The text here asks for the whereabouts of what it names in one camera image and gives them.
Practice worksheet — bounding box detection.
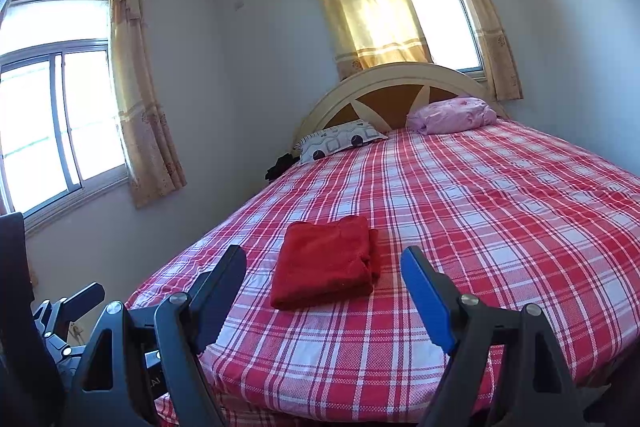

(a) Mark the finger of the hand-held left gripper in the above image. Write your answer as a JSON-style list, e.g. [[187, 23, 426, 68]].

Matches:
[[30, 282, 107, 378]]

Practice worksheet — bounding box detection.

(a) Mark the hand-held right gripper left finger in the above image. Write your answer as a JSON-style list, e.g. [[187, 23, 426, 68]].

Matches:
[[65, 244, 248, 427]]

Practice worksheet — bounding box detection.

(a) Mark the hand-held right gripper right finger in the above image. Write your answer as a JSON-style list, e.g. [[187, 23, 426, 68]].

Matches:
[[400, 245, 586, 427]]

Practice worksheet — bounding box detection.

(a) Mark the red knitted sweater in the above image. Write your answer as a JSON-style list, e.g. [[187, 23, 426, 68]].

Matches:
[[270, 215, 382, 312]]

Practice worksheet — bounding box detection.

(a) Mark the dark clothes pile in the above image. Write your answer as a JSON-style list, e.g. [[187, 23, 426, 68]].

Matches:
[[264, 152, 301, 182]]

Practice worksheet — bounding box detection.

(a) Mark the black panel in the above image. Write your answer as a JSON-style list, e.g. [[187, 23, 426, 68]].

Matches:
[[0, 211, 66, 427]]

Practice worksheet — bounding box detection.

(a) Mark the bed with red plaid sheet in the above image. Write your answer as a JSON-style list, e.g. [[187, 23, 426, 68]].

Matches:
[[122, 117, 640, 427]]

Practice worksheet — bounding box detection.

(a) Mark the grey patterned pillow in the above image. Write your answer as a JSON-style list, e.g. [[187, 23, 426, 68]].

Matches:
[[294, 119, 390, 165]]

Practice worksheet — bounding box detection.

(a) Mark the sliding side window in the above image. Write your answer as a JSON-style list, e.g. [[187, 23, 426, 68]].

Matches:
[[0, 0, 131, 233]]

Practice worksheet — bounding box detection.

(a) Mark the pink pillow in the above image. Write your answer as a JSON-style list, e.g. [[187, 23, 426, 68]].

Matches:
[[406, 97, 498, 136]]

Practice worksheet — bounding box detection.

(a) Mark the beige patterned curtain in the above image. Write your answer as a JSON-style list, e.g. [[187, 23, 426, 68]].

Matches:
[[107, 0, 188, 209], [425, 0, 525, 102]]

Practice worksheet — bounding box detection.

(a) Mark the cream wooden headboard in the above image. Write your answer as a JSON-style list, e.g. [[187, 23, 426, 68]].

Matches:
[[292, 62, 508, 150]]

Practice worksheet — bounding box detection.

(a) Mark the window behind headboard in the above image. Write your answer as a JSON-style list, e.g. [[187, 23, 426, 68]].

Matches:
[[385, 0, 488, 80]]

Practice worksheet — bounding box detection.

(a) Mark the sheer yellow curtain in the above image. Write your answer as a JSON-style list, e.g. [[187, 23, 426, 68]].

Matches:
[[300, 0, 433, 82]]

